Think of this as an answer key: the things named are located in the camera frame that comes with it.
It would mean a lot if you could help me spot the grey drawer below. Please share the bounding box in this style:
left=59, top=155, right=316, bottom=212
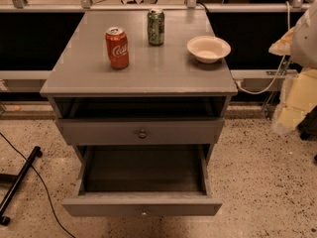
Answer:
left=56, top=118, right=224, bottom=146
left=62, top=145, right=222, bottom=217

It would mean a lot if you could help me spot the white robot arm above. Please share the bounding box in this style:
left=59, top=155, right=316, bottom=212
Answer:
left=268, top=1, right=317, bottom=135

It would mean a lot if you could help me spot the grey wooden drawer cabinet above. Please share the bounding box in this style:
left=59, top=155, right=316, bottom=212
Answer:
left=40, top=9, right=239, bottom=196

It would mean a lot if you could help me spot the grey top drawer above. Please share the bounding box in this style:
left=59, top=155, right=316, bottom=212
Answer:
left=56, top=118, right=224, bottom=146

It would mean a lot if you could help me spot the white paper bowl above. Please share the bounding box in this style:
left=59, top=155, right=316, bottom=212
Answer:
left=187, top=36, right=231, bottom=63

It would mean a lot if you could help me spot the green soda can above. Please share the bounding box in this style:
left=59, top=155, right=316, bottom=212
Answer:
left=147, top=8, right=164, bottom=46

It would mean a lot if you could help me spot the red cola can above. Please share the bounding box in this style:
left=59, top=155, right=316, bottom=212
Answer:
left=105, top=27, right=129, bottom=69

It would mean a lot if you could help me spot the black stand leg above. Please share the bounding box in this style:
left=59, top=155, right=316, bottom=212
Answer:
left=0, top=146, right=43, bottom=226

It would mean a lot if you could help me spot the white cable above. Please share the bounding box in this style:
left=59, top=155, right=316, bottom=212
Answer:
left=235, top=1, right=292, bottom=95

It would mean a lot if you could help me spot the black floor cable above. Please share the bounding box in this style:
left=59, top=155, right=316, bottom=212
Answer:
left=0, top=132, right=77, bottom=238

